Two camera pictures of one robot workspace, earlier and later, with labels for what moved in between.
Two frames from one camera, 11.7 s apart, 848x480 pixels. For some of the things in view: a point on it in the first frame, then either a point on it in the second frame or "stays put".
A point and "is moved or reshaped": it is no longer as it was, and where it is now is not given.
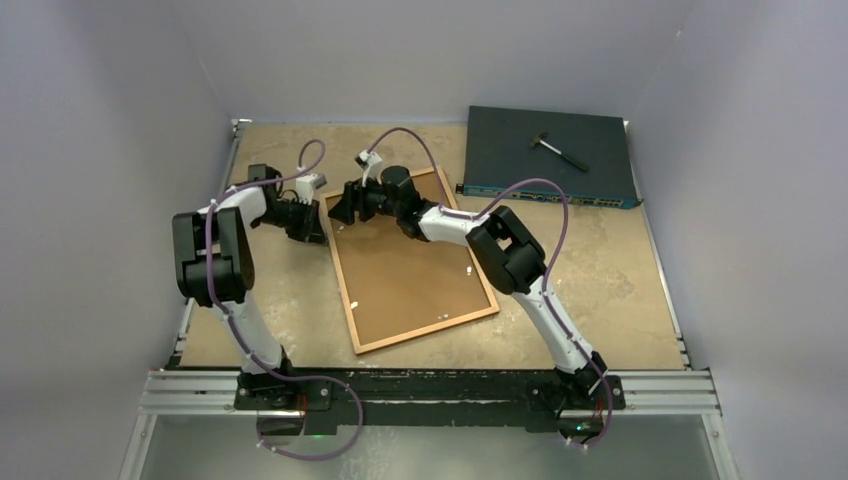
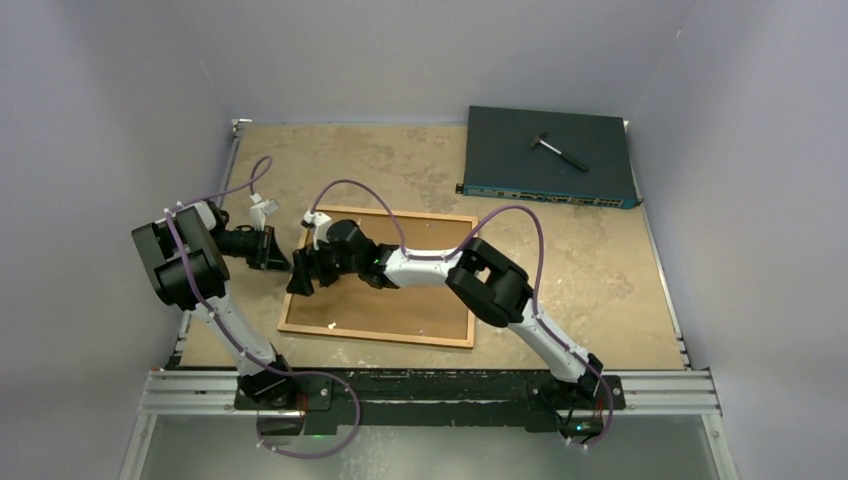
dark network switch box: [587, 154] stays put
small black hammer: [539, 139] stays put
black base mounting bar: [431, 398] stays put
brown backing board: [397, 283] is moved or reshaped
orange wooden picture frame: [445, 202] → [386, 335]
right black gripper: [355, 196] → [302, 282]
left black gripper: [310, 229] → [268, 255]
